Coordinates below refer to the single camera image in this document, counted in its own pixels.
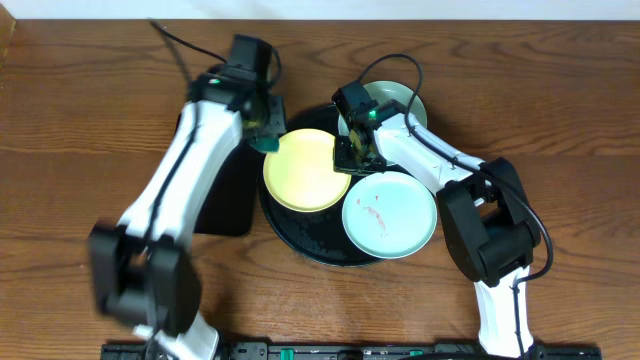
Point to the light green stained plate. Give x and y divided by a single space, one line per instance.
389 215

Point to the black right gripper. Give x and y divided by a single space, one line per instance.
341 164

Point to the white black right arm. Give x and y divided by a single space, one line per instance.
489 226

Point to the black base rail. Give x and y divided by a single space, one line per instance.
264 351

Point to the green yellow sponge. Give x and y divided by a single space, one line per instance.
264 144

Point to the mint green rear plate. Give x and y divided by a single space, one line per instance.
395 95

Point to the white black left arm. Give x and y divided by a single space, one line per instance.
142 272

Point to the black rectangular tray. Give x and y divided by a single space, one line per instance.
228 207

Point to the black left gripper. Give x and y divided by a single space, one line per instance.
276 105

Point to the yellow plate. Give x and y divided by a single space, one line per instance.
300 176

